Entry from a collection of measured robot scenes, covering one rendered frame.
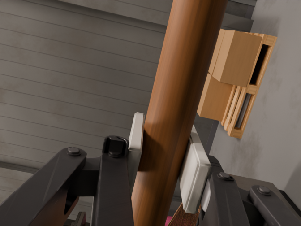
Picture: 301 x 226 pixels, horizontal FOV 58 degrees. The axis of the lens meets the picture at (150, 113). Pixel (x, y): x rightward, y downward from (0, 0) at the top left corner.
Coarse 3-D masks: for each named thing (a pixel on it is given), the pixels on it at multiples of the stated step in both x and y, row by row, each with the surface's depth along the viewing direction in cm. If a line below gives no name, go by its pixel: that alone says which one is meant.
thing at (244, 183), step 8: (232, 176) 196; (240, 176) 199; (240, 184) 187; (248, 184) 190; (256, 184) 192; (264, 184) 195; (272, 184) 198; (280, 192) 199; (288, 200) 190; (288, 208) 171; (296, 208) 182; (296, 216) 164
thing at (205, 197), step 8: (216, 160) 17; (216, 168) 15; (208, 184) 14; (208, 192) 13; (240, 192) 13; (248, 192) 13; (200, 200) 14; (208, 200) 13; (248, 200) 13; (248, 208) 13; (248, 216) 13; (256, 216) 12; (256, 224) 13; (264, 224) 13
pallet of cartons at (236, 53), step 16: (224, 32) 298; (240, 32) 264; (224, 48) 285; (240, 48) 268; (256, 48) 268; (272, 48) 268; (224, 64) 273; (240, 64) 273; (208, 80) 324; (224, 80) 278; (240, 80) 278; (256, 80) 286; (208, 96) 323; (224, 96) 323; (240, 96) 290; (208, 112) 329; (224, 112) 329; (224, 128) 318; (240, 128) 302
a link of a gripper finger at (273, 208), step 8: (256, 192) 13; (264, 192) 13; (272, 192) 13; (256, 200) 12; (264, 200) 12; (272, 200) 12; (280, 200) 12; (256, 208) 12; (264, 208) 12; (272, 208) 12; (280, 208) 12; (264, 216) 11; (272, 216) 11; (280, 216) 11; (288, 216) 11; (272, 224) 11; (280, 224) 10; (288, 224) 11; (296, 224) 11
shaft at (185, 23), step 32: (192, 0) 14; (224, 0) 14; (192, 32) 14; (160, 64) 16; (192, 64) 15; (160, 96) 16; (192, 96) 16; (160, 128) 16; (160, 160) 16; (160, 192) 17; (160, 224) 18
